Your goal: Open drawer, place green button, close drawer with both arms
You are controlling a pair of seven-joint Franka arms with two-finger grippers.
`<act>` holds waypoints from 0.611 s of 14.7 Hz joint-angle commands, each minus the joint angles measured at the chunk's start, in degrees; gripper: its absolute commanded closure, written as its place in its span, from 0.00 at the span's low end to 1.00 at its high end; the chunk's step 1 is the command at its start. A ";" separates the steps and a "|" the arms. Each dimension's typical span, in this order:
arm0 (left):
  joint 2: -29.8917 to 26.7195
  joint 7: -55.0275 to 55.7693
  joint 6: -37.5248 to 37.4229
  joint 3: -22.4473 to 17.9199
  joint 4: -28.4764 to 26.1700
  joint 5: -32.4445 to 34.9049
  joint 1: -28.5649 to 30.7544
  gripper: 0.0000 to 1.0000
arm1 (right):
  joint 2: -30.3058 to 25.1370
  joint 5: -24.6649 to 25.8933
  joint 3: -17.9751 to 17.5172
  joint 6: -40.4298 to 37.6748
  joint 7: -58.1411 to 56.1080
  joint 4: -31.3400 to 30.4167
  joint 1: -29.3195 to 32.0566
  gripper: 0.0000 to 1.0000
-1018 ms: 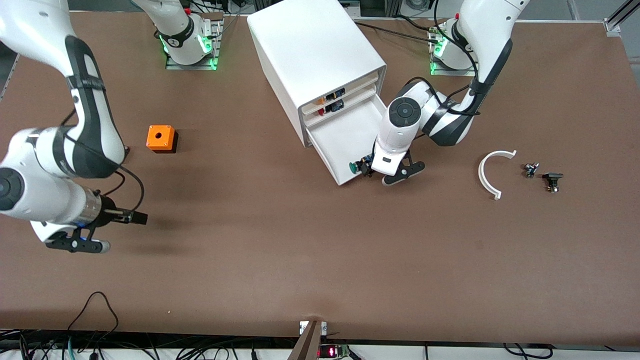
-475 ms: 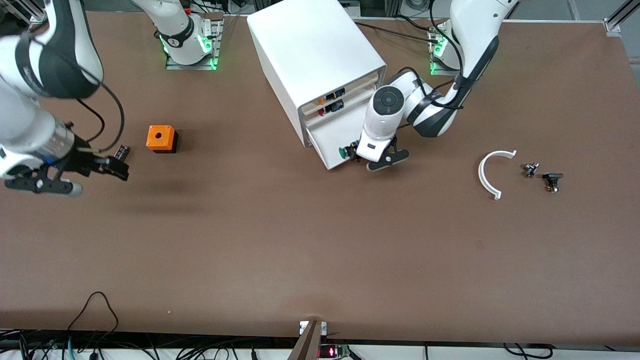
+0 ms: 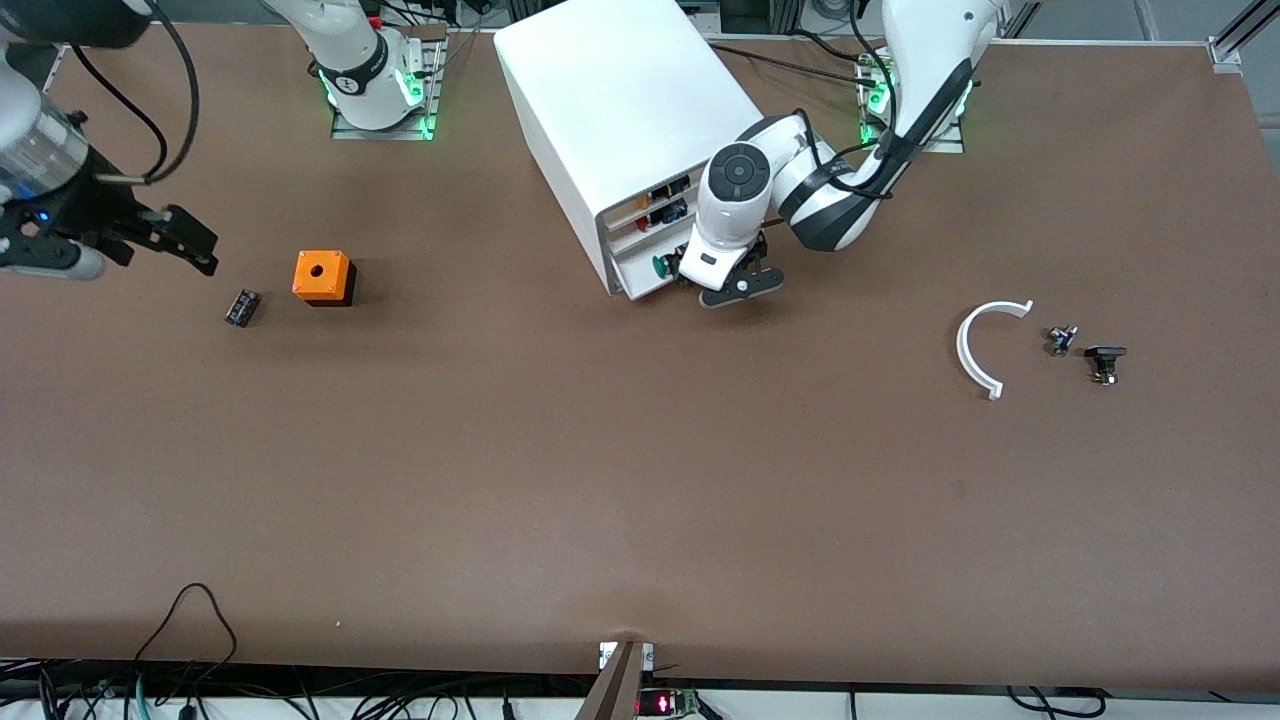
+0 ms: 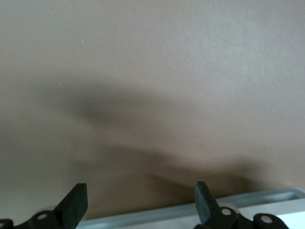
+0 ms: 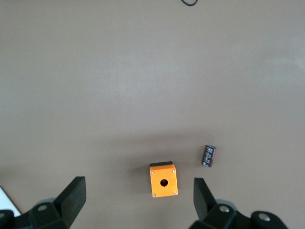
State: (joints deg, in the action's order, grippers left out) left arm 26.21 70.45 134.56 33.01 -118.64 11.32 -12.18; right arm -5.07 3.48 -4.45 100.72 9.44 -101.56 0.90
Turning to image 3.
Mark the small black switch component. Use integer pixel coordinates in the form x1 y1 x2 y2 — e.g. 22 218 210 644
1085 344 1128 388

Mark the red head push button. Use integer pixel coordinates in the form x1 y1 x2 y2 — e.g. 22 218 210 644
632 198 693 233

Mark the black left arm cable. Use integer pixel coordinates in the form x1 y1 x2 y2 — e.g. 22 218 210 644
795 0 906 201

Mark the large white drawer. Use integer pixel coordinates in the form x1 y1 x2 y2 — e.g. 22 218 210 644
612 238 703 301

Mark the thin black cable loop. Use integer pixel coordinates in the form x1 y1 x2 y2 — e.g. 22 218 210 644
135 582 239 691

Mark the white curved plastic piece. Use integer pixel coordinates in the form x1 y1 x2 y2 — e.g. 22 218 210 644
957 299 1034 401

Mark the orange button enclosure box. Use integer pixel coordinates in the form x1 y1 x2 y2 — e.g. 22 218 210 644
291 249 357 308

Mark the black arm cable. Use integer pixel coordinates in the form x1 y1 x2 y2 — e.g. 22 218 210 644
70 0 201 186
795 0 906 201

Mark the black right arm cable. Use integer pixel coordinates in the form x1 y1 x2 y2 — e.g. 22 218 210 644
70 0 201 186

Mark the aluminium frame profile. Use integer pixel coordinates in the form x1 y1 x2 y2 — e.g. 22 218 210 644
1205 0 1280 66

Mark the black cable behind cabinet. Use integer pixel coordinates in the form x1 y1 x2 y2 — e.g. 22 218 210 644
708 42 869 83

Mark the small device with red light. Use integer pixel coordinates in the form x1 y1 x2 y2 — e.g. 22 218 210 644
638 688 701 719

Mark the orange head push button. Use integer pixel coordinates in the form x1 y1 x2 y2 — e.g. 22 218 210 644
632 175 693 213

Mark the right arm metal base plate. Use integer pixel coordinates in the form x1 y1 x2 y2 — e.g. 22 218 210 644
330 25 446 141

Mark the camera mounting post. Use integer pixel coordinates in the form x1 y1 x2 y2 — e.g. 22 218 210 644
578 640 656 720

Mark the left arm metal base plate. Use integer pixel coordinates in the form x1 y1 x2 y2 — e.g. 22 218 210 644
858 55 966 153

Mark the white drawer cabinet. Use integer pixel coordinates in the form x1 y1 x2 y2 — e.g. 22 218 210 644
493 0 766 301

